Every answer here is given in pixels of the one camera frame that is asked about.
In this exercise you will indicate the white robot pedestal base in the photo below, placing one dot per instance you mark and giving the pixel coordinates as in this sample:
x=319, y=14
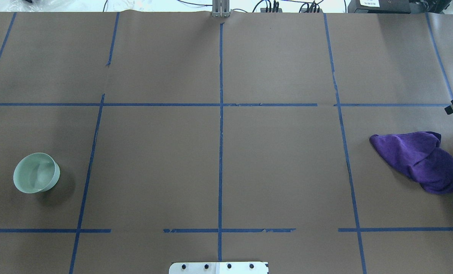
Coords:
x=232, y=267

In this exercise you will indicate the aluminium frame post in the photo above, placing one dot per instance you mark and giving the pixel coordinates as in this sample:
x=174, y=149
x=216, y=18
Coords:
x=221, y=8

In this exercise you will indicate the purple microfiber cloth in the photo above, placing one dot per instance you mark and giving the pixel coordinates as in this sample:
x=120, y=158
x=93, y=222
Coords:
x=418, y=156

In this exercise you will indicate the mint green bowl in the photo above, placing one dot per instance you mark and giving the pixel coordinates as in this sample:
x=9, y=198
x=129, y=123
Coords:
x=36, y=173

